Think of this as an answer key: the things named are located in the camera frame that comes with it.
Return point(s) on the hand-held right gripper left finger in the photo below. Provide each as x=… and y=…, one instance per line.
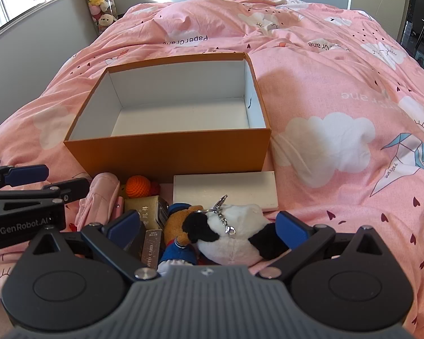
x=125, y=227

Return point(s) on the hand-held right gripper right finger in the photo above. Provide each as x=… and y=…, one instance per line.
x=293, y=229

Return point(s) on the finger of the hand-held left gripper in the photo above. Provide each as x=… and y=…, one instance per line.
x=70, y=189
x=24, y=175

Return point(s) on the gold box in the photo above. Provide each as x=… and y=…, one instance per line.
x=141, y=206

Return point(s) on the pink pouch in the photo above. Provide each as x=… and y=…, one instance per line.
x=99, y=190

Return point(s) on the orange crochet fruit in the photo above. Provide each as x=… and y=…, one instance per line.
x=137, y=186

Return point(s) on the brown plush toy blue outfit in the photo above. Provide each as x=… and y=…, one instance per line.
x=175, y=226

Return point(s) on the panda plush toy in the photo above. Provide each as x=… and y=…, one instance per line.
x=240, y=233

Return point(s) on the orange cardboard box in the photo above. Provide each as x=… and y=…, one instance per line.
x=169, y=155

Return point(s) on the white flat box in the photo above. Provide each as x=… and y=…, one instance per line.
x=226, y=187

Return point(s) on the pink printed blanket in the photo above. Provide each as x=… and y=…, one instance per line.
x=321, y=77

